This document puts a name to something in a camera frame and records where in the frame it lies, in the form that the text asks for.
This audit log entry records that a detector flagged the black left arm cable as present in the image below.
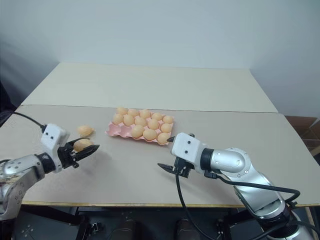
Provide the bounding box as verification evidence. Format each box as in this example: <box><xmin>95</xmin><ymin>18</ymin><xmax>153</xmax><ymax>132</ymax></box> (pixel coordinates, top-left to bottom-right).
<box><xmin>11</xmin><ymin>111</ymin><xmax>48</xmax><ymax>133</ymax></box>

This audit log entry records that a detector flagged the pink egg tray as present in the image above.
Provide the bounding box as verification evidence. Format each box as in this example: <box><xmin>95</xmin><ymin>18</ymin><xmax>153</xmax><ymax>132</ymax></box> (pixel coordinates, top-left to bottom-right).
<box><xmin>104</xmin><ymin>109</ymin><xmax>175</xmax><ymax>146</ymax></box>

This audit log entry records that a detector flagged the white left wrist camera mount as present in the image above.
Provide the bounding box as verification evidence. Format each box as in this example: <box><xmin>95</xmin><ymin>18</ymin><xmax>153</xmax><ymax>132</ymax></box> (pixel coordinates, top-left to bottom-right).
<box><xmin>40</xmin><ymin>123</ymin><xmax>71</xmax><ymax>174</ymax></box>

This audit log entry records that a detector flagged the brown cardboard box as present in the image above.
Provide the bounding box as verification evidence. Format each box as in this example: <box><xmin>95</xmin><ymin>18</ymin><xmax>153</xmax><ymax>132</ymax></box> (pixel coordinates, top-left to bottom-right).
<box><xmin>284</xmin><ymin>115</ymin><xmax>320</xmax><ymax>152</ymax></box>

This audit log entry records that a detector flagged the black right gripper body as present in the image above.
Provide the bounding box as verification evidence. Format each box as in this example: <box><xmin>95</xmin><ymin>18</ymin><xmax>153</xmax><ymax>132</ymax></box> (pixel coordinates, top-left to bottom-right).
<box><xmin>172</xmin><ymin>156</ymin><xmax>196</xmax><ymax>178</ymax></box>

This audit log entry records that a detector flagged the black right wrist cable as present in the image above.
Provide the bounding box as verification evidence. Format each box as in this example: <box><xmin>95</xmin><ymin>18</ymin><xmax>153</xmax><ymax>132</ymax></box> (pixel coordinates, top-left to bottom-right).
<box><xmin>203</xmin><ymin>169</ymin><xmax>301</xmax><ymax>209</ymax></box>

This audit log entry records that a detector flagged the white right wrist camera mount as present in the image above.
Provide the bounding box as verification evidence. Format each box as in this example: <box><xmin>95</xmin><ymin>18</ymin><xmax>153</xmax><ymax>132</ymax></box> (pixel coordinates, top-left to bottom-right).
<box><xmin>170</xmin><ymin>132</ymin><xmax>209</xmax><ymax>175</ymax></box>

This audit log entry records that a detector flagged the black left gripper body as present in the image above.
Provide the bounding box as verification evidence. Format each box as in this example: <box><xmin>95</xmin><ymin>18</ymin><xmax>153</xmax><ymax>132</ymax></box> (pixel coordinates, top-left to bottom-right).
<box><xmin>57</xmin><ymin>142</ymin><xmax>81</xmax><ymax>170</ymax></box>

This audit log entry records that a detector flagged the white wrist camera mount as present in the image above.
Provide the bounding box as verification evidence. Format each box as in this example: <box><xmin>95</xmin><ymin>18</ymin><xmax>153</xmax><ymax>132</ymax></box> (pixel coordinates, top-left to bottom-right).
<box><xmin>40</xmin><ymin>123</ymin><xmax>71</xmax><ymax>174</ymax></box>
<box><xmin>170</xmin><ymin>132</ymin><xmax>209</xmax><ymax>175</ymax></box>

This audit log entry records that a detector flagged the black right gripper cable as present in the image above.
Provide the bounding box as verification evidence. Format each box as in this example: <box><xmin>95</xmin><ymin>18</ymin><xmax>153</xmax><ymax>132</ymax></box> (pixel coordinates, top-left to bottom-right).
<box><xmin>174</xmin><ymin>172</ymin><xmax>320</xmax><ymax>240</ymax></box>

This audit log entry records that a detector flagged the dark fabric object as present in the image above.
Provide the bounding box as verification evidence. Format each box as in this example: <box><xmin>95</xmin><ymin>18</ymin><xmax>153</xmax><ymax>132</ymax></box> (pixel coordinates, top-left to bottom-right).
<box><xmin>0</xmin><ymin>80</ymin><xmax>17</xmax><ymax>128</ymax></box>

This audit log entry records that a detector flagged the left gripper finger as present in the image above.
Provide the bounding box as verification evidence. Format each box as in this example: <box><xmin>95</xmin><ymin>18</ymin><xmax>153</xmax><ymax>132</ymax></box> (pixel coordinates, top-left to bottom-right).
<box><xmin>65</xmin><ymin>137</ymin><xmax>90</xmax><ymax>149</ymax></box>
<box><xmin>74</xmin><ymin>144</ymin><xmax>101</xmax><ymax>162</ymax></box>

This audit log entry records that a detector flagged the black table frame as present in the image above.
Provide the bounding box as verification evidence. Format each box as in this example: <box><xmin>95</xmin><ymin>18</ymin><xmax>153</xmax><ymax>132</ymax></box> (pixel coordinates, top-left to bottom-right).
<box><xmin>13</xmin><ymin>202</ymin><xmax>266</xmax><ymax>240</ymax></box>

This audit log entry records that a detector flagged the dark rounded shape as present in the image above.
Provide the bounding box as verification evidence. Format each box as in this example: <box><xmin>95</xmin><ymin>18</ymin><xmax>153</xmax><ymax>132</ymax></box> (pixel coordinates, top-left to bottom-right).
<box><xmin>175</xmin><ymin>218</ymin><xmax>194</xmax><ymax>240</ymax></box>

